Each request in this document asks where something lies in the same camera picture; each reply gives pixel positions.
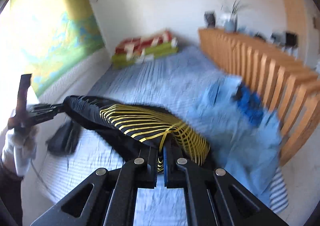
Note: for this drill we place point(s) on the dark objects on shelf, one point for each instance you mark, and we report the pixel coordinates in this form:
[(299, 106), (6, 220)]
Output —
[(286, 41)]

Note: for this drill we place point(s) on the blue white striped bed quilt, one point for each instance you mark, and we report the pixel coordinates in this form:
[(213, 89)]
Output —
[(174, 83)]

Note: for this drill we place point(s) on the potted spider plant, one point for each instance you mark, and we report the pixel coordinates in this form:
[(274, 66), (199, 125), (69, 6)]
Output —
[(230, 13)]

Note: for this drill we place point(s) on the black shirt with yellow stripes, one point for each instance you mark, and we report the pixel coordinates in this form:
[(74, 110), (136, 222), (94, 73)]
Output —
[(128, 128)]

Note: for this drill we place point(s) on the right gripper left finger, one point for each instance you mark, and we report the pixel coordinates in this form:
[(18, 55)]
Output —
[(106, 197)]

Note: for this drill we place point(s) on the stack of folded dark clothes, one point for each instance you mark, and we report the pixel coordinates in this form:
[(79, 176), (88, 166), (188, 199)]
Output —
[(65, 140)]

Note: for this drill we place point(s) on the wooden slatted bed rail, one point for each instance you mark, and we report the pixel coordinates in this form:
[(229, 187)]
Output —
[(283, 83)]

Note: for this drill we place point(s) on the person's left hand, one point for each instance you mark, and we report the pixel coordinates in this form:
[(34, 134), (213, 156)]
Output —
[(19, 149)]

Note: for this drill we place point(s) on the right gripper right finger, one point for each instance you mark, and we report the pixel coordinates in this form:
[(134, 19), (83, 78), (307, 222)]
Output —
[(213, 197)]

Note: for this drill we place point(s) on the light blue garment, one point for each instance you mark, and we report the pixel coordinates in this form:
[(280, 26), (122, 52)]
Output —
[(250, 154)]

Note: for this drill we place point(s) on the folded green red blankets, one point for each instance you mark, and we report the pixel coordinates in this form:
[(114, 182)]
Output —
[(144, 48)]

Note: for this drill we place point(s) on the green landscape wall hanging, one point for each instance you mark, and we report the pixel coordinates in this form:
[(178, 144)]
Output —
[(53, 36)]

